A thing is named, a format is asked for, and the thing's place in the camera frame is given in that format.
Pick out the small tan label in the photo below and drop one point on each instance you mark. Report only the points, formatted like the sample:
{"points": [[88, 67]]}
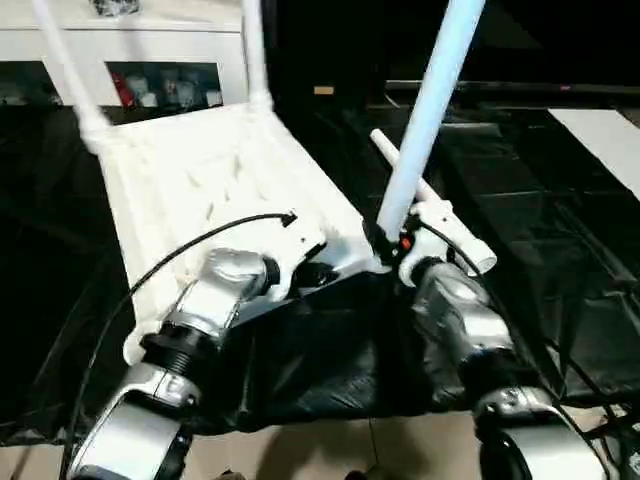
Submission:
{"points": [[324, 90]]}

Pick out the grey glossy object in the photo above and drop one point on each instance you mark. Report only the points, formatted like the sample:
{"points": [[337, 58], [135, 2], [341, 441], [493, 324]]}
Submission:
{"points": [[114, 6]]}

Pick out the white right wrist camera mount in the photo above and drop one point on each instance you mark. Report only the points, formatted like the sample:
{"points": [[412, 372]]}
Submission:
{"points": [[440, 225]]}

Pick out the small red bottle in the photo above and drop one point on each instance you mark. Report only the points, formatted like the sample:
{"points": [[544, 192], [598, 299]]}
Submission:
{"points": [[121, 89]]}

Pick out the white plastic table leg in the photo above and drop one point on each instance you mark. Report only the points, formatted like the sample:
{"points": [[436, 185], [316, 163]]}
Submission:
{"points": [[470, 245], [255, 50], [425, 115], [65, 65]]}

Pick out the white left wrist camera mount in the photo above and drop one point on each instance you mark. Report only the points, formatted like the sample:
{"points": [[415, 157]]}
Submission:
{"points": [[300, 240]]}

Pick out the white flat board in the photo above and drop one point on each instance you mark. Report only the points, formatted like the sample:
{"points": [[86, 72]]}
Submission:
{"points": [[600, 145]]}

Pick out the black metal rail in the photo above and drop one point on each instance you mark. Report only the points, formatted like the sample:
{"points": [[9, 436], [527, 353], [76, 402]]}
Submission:
{"points": [[525, 92]]}

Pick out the black work mat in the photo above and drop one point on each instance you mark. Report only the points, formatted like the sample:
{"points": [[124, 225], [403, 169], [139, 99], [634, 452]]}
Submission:
{"points": [[325, 360]]}

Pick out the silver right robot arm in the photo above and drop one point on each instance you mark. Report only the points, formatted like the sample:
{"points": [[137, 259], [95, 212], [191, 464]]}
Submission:
{"points": [[460, 310]]}

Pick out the white glass-door cabinet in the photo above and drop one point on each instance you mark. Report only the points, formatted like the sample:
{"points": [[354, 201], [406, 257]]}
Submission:
{"points": [[150, 45]]}

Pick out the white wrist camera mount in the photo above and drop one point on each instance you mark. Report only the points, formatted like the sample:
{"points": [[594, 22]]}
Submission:
{"points": [[300, 240], [440, 225]]}

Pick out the small white jar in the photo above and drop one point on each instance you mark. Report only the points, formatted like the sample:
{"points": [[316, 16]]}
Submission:
{"points": [[147, 96], [212, 98]]}

